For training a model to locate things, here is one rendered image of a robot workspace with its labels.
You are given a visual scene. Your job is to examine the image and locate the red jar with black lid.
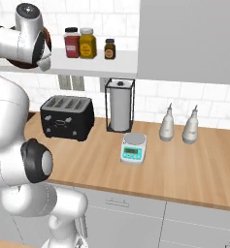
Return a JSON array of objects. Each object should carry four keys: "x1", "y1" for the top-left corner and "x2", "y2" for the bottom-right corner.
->
[{"x1": 63, "y1": 26, "x2": 82, "y2": 59}]

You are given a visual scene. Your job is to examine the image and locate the silver drawer handle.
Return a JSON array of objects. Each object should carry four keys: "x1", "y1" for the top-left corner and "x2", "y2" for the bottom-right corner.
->
[{"x1": 104, "y1": 198, "x2": 131, "y2": 208}]

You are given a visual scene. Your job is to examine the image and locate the grey drawer front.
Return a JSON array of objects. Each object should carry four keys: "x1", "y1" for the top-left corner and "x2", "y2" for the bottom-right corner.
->
[
  {"x1": 164, "y1": 201, "x2": 230, "y2": 234},
  {"x1": 82, "y1": 188, "x2": 168, "y2": 222}
]

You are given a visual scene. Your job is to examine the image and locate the white paper towel roll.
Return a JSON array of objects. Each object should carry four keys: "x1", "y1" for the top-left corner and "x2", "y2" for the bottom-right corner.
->
[{"x1": 109, "y1": 79, "x2": 133, "y2": 132}]

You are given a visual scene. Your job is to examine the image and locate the silver cabinet door handle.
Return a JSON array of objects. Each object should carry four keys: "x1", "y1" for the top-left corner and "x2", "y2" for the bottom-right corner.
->
[{"x1": 79, "y1": 215, "x2": 89, "y2": 240}]

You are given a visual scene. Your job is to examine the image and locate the black wire paper towel holder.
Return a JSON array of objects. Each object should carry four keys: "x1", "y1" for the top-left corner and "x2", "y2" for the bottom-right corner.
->
[{"x1": 104, "y1": 77, "x2": 136, "y2": 134}]

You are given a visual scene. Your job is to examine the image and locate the grey wall cabinet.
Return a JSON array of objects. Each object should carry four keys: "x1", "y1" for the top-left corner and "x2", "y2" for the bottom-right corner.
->
[{"x1": 136, "y1": 0, "x2": 230, "y2": 87}]

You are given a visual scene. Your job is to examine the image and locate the yellow jar with white lid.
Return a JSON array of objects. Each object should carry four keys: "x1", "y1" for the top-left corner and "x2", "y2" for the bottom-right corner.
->
[{"x1": 79, "y1": 27, "x2": 98, "y2": 60}]

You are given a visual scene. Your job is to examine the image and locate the small brown jar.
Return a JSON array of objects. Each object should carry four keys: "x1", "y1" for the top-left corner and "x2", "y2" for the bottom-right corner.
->
[{"x1": 103, "y1": 38, "x2": 116, "y2": 61}]

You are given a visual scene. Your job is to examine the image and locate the white wall shelf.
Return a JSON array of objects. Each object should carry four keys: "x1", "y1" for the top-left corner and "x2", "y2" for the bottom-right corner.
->
[{"x1": 0, "y1": 47, "x2": 139, "y2": 79}]

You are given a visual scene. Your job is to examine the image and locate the white oil bottle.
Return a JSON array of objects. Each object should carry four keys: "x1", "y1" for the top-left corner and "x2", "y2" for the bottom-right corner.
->
[
  {"x1": 158, "y1": 103, "x2": 176, "y2": 142},
  {"x1": 181, "y1": 104, "x2": 200, "y2": 145}
]

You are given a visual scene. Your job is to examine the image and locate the black four-slot toaster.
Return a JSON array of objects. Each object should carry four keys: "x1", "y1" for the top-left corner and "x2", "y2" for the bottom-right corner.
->
[{"x1": 39, "y1": 94, "x2": 96, "y2": 142}]

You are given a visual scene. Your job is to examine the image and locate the dark brown round plate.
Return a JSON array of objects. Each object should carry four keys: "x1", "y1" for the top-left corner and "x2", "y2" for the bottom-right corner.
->
[{"x1": 2, "y1": 26, "x2": 53, "y2": 70}]

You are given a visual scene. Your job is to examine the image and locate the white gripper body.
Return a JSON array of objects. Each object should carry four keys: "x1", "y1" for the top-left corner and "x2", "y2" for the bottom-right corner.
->
[{"x1": 37, "y1": 51, "x2": 53, "y2": 73}]

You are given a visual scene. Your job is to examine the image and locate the teal kitchen scale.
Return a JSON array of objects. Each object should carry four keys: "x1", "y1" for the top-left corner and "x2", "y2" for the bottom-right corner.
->
[{"x1": 119, "y1": 132, "x2": 148, "y2": 166}]

